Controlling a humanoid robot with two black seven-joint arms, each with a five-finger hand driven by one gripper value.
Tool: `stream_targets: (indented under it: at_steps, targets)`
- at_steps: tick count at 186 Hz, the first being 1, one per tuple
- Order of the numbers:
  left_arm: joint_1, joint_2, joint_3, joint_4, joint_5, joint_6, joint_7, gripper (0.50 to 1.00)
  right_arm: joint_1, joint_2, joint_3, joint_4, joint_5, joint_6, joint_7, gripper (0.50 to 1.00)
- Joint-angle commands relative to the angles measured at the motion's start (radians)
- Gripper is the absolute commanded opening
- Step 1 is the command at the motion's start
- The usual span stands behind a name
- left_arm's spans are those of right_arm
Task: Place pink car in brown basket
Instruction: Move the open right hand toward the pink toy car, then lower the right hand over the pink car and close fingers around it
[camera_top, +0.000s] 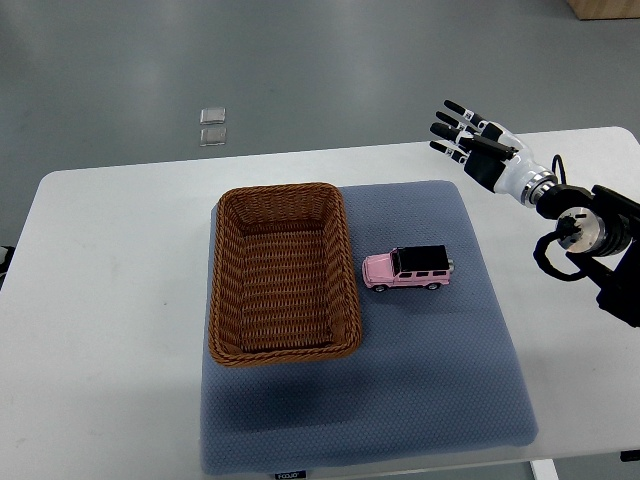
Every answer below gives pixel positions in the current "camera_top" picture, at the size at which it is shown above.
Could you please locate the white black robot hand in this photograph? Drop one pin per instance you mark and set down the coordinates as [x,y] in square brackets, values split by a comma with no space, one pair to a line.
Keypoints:
[490,154]

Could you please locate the pink toy car black roof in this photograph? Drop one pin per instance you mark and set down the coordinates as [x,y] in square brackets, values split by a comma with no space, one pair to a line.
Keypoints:
[426,267]

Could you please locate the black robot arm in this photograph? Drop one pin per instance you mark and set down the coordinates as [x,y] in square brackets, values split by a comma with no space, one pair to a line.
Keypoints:
[599,231]

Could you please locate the brown wicker basket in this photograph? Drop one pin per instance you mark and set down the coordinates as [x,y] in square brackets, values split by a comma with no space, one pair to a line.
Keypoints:
[283,281]

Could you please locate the wooden furniture corner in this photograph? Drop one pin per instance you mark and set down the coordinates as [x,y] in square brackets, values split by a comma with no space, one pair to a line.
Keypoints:
[605,9]

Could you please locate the blue grey foam mat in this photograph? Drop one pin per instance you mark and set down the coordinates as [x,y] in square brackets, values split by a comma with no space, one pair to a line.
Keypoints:
[436,372]

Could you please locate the upper floor socket plate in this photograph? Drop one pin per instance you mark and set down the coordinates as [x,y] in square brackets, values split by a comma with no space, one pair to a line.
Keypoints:
[212,115]

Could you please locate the white table leg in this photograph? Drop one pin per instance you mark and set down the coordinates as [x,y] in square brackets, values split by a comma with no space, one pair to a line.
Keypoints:
[544,469]

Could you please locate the dark object at left edge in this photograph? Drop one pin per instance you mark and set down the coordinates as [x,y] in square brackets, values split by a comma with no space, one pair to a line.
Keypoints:
[6,256]

